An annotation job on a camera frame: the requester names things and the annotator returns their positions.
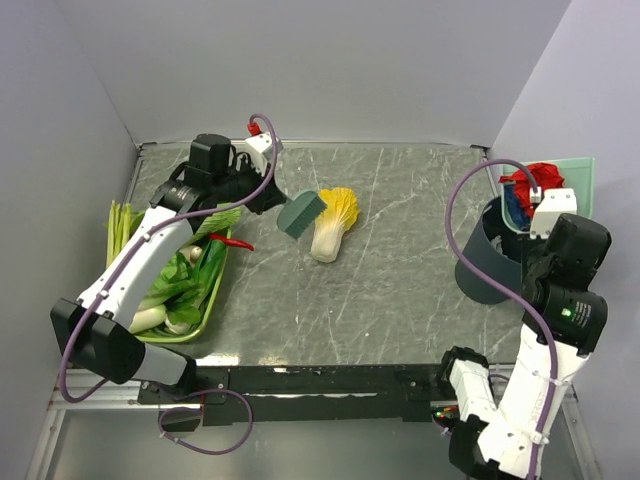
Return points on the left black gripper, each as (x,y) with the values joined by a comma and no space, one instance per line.
(270,196)

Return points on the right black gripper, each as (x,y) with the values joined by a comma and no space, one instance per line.
(525,252)

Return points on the dark blue paper scrap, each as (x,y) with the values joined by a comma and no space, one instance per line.
(517,213)

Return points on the teal hand brush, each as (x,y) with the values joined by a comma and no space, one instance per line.
(299,212)

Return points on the red paper scrap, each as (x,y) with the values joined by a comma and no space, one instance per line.
(517,185)

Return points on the teal dustpan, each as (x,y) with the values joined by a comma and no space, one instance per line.
(578,174)

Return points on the white paper scrap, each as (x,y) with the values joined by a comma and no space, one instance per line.
(497,244)

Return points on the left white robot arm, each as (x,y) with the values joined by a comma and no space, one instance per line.
(93,331)

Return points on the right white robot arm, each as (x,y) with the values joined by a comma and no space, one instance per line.
(504,438)

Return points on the large lettuce leaf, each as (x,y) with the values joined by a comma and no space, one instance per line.
(217,222)

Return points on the dark blue bin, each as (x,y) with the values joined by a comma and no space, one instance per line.
(505,269)

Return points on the red chili pepper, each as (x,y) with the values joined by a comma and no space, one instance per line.
(231,242)

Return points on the yellow napa cabbage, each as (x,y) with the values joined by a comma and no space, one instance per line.
(340,215)

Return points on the bok choy greens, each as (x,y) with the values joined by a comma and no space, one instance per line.
(177,296)

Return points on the green onion stalks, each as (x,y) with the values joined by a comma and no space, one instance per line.
(119,223)

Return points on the green vegetable tray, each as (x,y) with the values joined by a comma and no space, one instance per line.
(160,334)

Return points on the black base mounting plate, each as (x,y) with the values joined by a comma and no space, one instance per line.
(410,392)

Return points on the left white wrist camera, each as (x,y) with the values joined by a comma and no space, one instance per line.
(260,148)

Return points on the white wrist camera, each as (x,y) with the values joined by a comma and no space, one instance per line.
(554,202)
(260,148)

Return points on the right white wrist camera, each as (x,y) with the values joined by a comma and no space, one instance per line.
(554,202)

